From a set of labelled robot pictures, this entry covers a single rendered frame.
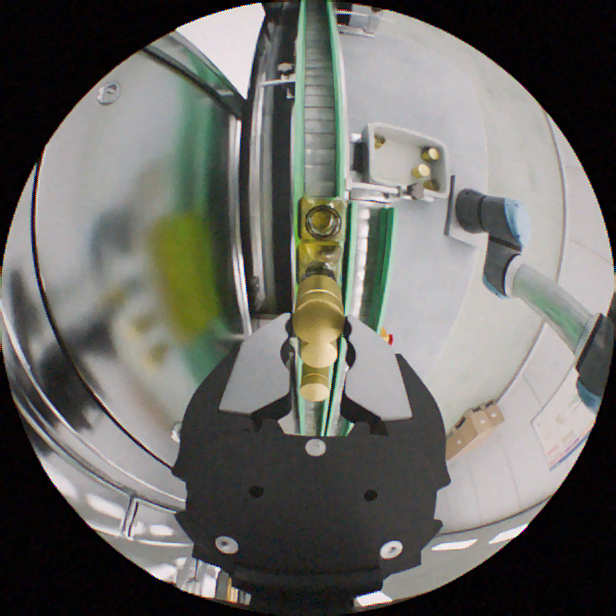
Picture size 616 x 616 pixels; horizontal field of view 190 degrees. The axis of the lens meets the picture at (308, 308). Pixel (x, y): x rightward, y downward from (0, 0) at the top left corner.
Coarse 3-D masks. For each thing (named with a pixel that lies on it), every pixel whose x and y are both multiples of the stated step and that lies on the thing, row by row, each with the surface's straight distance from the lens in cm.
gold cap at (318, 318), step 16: (304, 288) 14; (320, 288) 13; (336, 288) 15; (304, 304) 12; (320, 304) 12; (336, 304) 12; (304, 320) 12; (320, 320) 12; (336, 320) 12; (304, 336) 13; (320, 336) 13; (336, 336) 13
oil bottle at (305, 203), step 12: (300, 204) 22; (312, 204) 21; (324, 204) 21; (336, 204) 22; (300, 216) 22; (324, 216) 24; (300, 228) 22; (324, 228) 24; (300, 240) 24; (312, 240) 22; (324, 240) 22; (336, 240) 22
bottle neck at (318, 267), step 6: (312, 264) 20; (318, 264) 19; (324, 264) 19; (306, 270) 19; (312, 270) 18; (318, 270) 18; (324, 270) 18; (330, 270) 19; (306, 276) 17; (330, 276) 17; (336, 282) 18
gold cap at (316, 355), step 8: (304, 344) 18; (312, 344) 18; (320, 344) 18; (328, 344) 18; (304, 352) 19; (312, 352) 19; (320, 352) 19; (328, 352) 19; (336, 352) 19; (304, 360) 19; (312, 360) 19; (320, 360) 19; (328, 360) 19
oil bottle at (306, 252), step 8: (296, 248) 24; (304, 248) 23; (312, 248) 22; (320, 248) 23; (328, 248) 23; (336, 248) 23; (296, 256) 23; (304, 256) 22; (312, 256) 22; (320, 256) 22; (328, 256) 22; (336, 256) 22; (296, 264) 23; (304, 264) 22; (336, 264) 22; (296, 272) 24; (336, 272) 22; (296, 280) 24; (336, 280) 23
